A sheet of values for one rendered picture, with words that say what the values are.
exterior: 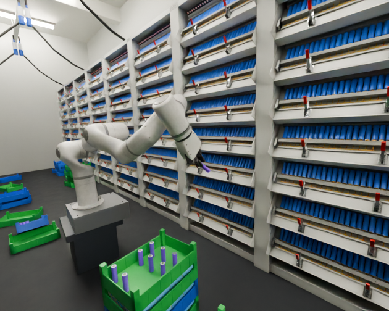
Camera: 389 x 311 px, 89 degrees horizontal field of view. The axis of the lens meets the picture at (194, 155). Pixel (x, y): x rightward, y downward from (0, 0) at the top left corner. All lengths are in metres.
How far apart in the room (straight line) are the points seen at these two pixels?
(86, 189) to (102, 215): 0.20
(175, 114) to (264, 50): 0.65
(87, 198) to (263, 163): 1.08
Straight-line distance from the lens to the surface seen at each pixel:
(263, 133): 1.13
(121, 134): 1.09
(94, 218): 1.36
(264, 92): 1.14
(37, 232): 2.22
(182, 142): 0.76
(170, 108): 0.70
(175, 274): 0.83
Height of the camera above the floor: 0.87
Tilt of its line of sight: 9 degrees down
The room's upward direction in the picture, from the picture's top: 2 degrees counter-clockwise
